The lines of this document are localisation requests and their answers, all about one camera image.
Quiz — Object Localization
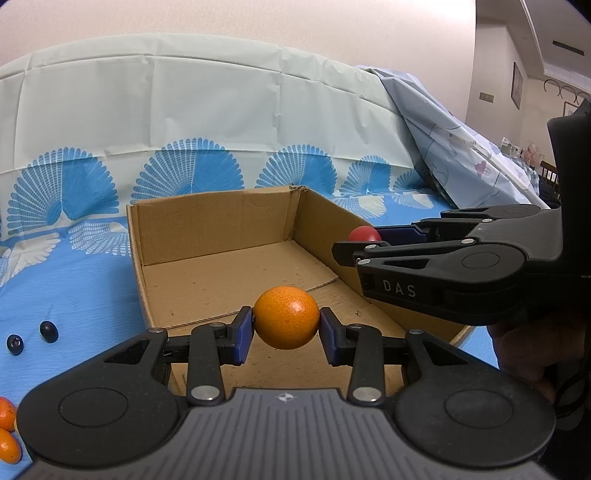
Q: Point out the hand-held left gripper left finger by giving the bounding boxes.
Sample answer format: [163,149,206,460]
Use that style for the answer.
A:
[90,306,255,407]

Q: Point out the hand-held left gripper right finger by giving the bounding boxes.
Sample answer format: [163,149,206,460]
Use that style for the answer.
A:
[320,306,468,407]

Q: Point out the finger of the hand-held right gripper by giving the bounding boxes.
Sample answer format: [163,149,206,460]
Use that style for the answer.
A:
[332,239,467,279]
[382,205,542,247]

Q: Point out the red cherry tomato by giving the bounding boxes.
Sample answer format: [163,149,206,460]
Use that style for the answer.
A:
[348,226,383,243]

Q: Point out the light blue blanket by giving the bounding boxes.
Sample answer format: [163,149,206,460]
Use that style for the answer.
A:
[356,64,562,214]

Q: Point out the brown cardboard box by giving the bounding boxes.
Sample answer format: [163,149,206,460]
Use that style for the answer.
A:
[126,185,474,398]

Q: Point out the curved wall hooks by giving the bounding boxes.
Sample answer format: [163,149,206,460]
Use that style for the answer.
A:
[543,78,590,100]

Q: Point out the framed wall picture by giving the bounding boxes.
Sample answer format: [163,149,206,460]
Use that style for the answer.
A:
[510,62,524,110]

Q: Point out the person's right hand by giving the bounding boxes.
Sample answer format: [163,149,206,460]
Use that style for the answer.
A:
[490,318,557,404]

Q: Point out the row of small bottles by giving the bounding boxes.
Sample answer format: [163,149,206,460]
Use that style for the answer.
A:
[501,137,542,163]

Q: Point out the round orange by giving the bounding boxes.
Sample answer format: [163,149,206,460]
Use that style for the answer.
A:
[253,285,321,350]

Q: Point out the wooden chair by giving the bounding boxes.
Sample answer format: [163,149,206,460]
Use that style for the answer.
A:
[537,161,562,200]

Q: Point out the small orange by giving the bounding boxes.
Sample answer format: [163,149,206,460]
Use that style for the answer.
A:
[0,396,18,433]
[0,428,22,464]

